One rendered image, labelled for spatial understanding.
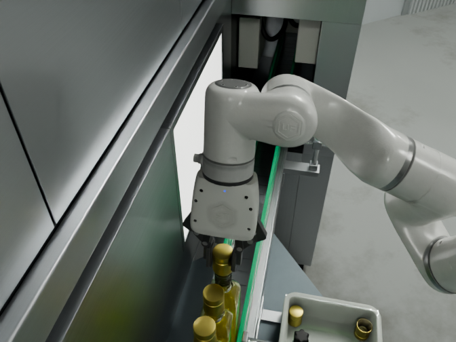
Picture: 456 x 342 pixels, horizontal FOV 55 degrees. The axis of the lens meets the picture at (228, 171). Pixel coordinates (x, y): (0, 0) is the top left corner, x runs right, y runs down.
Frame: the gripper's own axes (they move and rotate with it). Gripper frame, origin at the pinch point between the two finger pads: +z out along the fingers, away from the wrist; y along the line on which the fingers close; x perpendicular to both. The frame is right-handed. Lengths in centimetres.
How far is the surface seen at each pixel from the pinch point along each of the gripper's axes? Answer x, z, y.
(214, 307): -6.2, 5.5, 0.3
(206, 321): -9.9, 4.9, -0.1
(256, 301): 18.8, 26.5, 5.1
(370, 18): 398, 12, 57
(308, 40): 90, -19, 8
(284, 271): 40, 34, 10
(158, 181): 3.6, -9.8, -12.1
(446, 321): 101, 96, 82
